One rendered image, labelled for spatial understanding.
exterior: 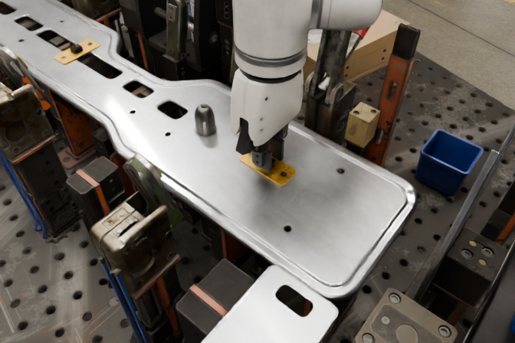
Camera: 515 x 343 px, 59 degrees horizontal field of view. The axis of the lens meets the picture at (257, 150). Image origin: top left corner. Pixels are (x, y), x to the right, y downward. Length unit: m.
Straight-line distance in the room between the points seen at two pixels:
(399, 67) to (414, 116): 0.63
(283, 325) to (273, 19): 0.33
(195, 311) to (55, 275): 0.47
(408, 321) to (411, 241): 0.51
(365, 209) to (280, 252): 0.14
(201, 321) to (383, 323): 0.21
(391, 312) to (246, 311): 0.16
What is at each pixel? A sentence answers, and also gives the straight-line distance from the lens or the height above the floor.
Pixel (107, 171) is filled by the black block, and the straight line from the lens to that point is 0.72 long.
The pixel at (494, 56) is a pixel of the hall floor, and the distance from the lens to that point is 2.98.
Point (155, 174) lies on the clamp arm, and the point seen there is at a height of 1.10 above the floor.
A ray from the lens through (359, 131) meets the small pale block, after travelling 0.69.
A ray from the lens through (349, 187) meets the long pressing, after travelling 0.66.
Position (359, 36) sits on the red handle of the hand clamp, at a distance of 0.74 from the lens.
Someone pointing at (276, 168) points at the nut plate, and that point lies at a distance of 0.67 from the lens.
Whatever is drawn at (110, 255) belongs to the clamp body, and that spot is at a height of 1.03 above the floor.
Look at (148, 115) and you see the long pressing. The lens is 0.78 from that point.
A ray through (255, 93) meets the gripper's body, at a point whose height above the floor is 1.17.
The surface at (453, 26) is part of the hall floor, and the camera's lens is 3.17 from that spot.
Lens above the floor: 1.50
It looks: 46 degrees down
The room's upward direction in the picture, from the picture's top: straight up
